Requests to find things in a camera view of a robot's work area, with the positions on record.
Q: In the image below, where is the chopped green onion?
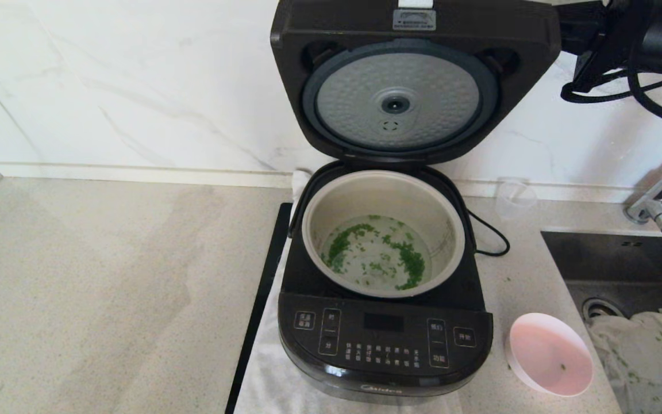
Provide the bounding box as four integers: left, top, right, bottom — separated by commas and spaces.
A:
321, 214, 426, 291

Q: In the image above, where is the pink bowl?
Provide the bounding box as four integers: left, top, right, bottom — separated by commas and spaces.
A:
506, 313, 595, 398

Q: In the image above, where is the grey inner pot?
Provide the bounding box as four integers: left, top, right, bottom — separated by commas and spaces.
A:
301, 170, 467, 298

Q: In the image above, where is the black rice cooker base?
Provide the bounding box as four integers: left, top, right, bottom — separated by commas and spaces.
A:
278, 161, 494, 403

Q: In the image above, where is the clear plastic measuring cup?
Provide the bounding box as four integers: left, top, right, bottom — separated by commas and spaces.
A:
495, 177, 538, 218

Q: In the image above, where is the chrome faucet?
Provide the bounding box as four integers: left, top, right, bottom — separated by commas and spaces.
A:
623, 152, 662, 235

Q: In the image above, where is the steel sink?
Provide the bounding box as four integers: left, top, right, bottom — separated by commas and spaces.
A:
541, 231, 662, 414

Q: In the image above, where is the white crumpled cloth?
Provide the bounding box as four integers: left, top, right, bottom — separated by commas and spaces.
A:
587, 309, 662, 414

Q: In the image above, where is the white towel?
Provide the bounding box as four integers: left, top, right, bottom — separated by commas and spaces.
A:
233, 168, 464, 414

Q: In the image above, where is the black power cord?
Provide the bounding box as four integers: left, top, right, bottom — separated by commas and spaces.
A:
466, 210, 511, 257

